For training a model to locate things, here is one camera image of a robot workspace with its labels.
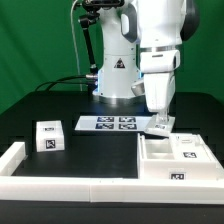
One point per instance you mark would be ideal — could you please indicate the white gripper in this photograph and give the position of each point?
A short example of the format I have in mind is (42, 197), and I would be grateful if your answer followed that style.
(159, 80)

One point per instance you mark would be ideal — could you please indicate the white cabinet door panel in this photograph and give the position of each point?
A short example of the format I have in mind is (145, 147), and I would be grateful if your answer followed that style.
(189, 147)
(157, 126)

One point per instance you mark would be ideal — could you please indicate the white cabinet body box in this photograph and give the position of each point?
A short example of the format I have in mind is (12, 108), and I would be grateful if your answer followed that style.
(155, 160)

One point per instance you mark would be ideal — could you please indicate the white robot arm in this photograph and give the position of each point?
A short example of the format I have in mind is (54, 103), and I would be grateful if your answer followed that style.
(140, 40)

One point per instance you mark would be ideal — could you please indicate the white cabinet top block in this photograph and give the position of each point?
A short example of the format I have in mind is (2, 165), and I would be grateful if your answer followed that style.
(49, 136)

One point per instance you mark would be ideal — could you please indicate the white U-shaped fence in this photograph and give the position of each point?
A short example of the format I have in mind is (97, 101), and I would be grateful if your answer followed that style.
(102, 190)

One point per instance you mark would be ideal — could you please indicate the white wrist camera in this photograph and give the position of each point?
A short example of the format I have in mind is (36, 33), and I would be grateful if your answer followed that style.
(138, 88)

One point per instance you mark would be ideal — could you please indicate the white marker base plate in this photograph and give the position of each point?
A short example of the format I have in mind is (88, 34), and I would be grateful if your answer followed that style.
(112, 123)

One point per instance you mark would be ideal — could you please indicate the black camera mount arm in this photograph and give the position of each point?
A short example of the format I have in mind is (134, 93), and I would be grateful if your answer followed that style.
(92, 15)

